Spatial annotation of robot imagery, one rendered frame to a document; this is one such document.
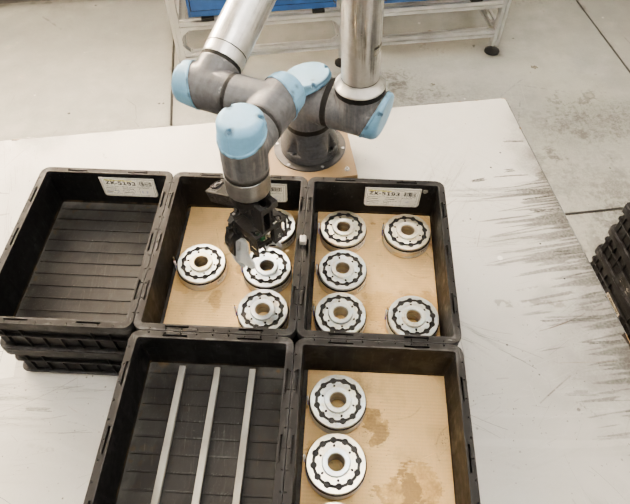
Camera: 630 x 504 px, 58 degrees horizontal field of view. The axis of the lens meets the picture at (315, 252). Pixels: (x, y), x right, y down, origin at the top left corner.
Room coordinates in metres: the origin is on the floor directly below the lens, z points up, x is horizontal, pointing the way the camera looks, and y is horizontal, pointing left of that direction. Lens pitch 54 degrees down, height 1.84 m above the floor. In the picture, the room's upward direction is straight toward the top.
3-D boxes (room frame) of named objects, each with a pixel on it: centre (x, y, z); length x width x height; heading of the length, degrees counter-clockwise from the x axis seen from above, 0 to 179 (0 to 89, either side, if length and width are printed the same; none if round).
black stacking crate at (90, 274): (0.70, 0.47, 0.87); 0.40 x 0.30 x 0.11; 177
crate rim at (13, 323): (0.70, 0.47, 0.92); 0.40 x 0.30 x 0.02; 177
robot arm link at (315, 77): (1.11, 0.01, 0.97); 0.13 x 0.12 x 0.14; 64
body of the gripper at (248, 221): (0.64, 0.11, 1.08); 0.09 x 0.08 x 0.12; 44
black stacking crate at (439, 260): (0.67, -0.12, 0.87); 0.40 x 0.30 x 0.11; 177
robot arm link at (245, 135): (0.65, 0.11, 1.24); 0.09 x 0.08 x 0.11; 154
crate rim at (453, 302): (0.67, -0.12, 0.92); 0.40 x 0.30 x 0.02; 177
